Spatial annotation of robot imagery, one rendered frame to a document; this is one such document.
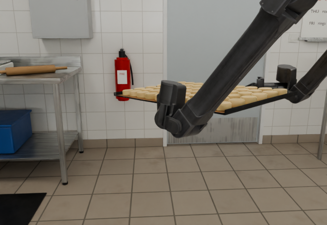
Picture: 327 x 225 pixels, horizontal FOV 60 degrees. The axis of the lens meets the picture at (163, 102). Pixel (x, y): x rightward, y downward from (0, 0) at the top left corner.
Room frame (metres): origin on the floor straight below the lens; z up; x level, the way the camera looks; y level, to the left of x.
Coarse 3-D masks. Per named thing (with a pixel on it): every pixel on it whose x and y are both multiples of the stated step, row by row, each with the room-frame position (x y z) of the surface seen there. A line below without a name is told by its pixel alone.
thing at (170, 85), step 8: (160, 88) 0.74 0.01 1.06; (168, 88) 0.72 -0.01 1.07; (176, 88) 0.71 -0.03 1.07; (184, 88) 0.73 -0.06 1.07; (160, 96) 0.73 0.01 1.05; (168, 96) 0.72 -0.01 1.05; (176, 96) 0.71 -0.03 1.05; (184, 96) 0.73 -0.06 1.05; (168, 104) 0.72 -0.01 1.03; (176, 104) 0.71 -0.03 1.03; (168, 120) 0.67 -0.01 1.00; (176, 120) 0.67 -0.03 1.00; (168, 128) 0.67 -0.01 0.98; (176, 128) 0.65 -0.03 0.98
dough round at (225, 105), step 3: (222, 102) 0.80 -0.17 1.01; (225, 102) 0.79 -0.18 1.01; (228, 102) 0.79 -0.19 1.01; (219, 105) 0.77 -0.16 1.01; (222, 105) 0.76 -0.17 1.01; (225, 105) 0.76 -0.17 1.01; (228, 105) 0.77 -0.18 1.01; (231, 105) 0.78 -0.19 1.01; (219, 108) 0.77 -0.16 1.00; (222, 108) 0.76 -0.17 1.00; (225, 108) 0.76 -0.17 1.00; (228, 108) 0.77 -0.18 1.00
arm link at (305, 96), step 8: (320, 64) 0.98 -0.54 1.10; (312, 72) 1.01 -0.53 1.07; (320, 72) 0.98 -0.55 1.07; (304, 80) 1.03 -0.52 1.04; (312, 80) 1.01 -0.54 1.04; (320, 80) 1.00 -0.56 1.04; (296, 88) 1.05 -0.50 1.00; (304, 88) 1.03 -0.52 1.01; (312, 88) 1.01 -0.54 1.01; (304, 96) 1.02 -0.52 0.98
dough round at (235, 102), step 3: (231, 99) 0.83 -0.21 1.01; (234, 99) 0.83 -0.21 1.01; (237, 99) 0.83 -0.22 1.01; (240, 99) 0.83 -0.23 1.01; (243, 99) 0.82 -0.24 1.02; (231, 102) 0.81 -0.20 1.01; (234, 102) 0.81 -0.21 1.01; (237, 102) 0.80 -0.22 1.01; (240, 102) 0.80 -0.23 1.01; (243, 102) 0.81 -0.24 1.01; (234, 105) 0.81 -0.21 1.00; (237, 105) 0.80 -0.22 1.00
